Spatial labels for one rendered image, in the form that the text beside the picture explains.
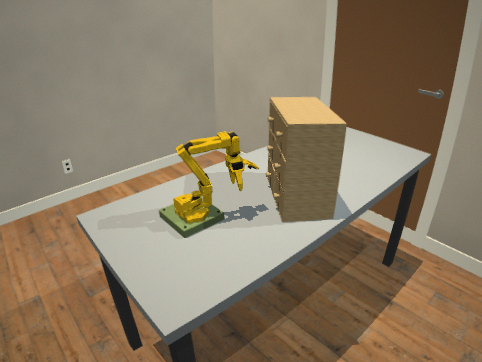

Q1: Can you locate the wooden chest of drawers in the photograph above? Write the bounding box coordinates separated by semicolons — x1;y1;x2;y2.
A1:
269;97;347;222

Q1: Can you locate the wooden drawer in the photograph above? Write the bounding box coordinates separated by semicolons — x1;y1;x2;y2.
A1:
276;113;288;158
273;174;284;218
267;130;276;164
274;144;286;190
266;156;275;194
268;101;278;140

